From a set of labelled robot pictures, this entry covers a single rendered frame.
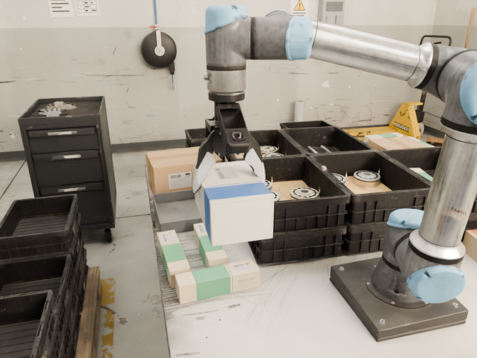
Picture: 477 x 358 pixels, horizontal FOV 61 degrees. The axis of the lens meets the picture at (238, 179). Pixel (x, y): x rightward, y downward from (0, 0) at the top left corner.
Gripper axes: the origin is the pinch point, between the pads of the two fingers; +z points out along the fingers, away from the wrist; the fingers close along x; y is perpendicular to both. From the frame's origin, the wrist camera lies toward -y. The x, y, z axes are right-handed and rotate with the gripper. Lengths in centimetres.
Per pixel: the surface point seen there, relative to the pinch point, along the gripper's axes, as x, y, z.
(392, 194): -59, 26, 19
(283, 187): -35, 60, 28
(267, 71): -136, 380, 26
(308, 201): -30.8, 27.6, 18.7
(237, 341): -1.6, 1.1, 41.4
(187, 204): 0, 80, 41
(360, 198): -48, 27, 19
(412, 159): -94, 63, 23
